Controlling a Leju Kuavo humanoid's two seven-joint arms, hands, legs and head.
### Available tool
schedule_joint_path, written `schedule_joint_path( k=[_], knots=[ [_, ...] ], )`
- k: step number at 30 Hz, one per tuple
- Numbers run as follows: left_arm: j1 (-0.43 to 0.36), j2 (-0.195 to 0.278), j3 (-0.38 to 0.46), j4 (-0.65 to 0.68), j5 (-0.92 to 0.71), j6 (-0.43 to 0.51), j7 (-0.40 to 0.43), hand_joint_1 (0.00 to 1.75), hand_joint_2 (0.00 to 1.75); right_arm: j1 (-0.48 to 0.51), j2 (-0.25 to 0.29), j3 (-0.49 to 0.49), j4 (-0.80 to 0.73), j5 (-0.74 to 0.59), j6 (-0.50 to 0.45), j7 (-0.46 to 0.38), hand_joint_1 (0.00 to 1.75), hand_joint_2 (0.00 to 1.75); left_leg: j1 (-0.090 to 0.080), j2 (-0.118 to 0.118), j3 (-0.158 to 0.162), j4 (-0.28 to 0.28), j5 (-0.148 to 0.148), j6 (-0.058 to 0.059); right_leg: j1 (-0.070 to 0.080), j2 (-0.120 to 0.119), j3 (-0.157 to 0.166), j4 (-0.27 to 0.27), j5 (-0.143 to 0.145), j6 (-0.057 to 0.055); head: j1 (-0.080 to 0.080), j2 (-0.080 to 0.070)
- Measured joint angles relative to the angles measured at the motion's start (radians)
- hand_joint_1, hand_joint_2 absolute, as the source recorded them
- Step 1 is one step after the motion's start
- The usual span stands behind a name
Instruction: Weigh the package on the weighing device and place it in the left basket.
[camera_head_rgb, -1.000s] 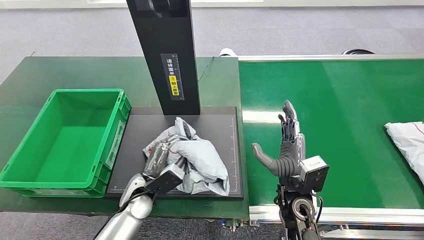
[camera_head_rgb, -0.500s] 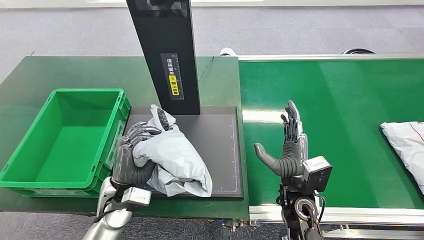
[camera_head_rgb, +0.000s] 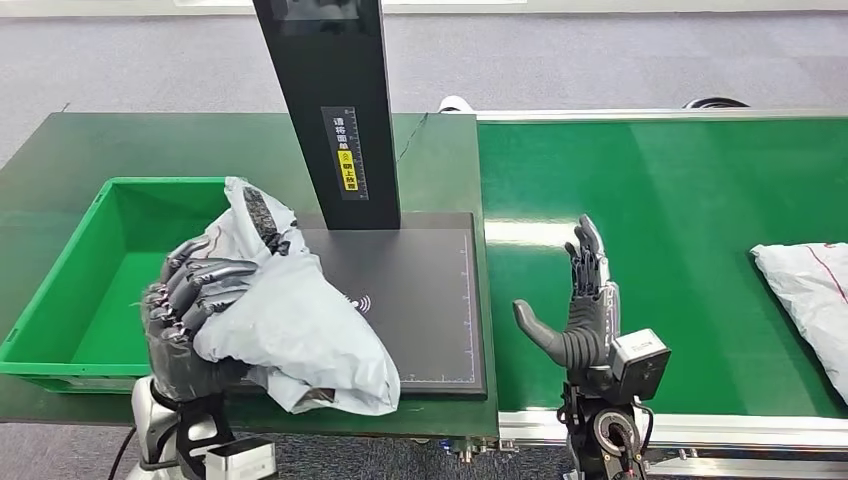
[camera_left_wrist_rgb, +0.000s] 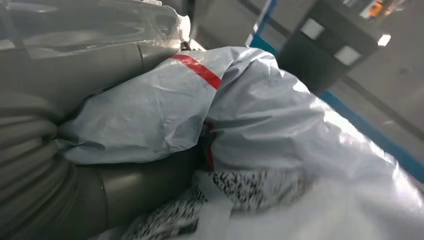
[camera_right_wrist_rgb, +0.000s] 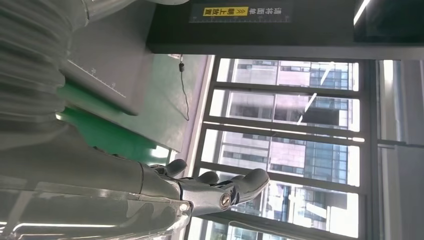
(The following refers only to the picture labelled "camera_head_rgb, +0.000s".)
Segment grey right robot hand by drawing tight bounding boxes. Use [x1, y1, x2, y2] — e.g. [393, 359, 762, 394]
[513, 215, 621, 387]

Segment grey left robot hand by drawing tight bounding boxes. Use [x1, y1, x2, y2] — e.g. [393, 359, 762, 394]
[140, 237, 260, 404]

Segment white red printed mail package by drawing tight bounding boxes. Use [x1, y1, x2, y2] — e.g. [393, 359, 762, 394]
[192, 176, 403, 417]
[750, 242, 848, 407]

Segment black weighing device with column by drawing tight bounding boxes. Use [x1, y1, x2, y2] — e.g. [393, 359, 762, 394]
[251, 0, 488, 399]

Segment green plastic crate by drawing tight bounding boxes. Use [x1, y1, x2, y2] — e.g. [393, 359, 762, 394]
[0, 176, 232, 396]

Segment green conveyor belt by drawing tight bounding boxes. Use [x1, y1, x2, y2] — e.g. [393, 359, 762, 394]
[476, 117, 848, 420]

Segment dark green table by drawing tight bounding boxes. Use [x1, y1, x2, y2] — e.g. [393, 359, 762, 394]
[0, 112, 499, 439]

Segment black yellow ruler label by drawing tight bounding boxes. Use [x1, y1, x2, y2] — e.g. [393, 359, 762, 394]
[321, 105, 370, 201]

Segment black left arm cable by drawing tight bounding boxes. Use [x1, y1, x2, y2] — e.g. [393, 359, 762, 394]
[107, 423, 138, 480]

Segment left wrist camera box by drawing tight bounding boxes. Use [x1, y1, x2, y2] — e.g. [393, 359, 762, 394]
[203, 437, 280, 480]

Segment aluminium conveyor frame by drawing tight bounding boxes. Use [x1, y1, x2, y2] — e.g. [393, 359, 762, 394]
[474, 107, 848, 478]

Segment thin dark wire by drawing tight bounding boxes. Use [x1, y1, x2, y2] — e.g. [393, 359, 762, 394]
[397, 112, 429, 162]

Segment black cable loop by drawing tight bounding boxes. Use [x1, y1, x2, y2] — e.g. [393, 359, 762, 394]
[682, 97, 751, 110]

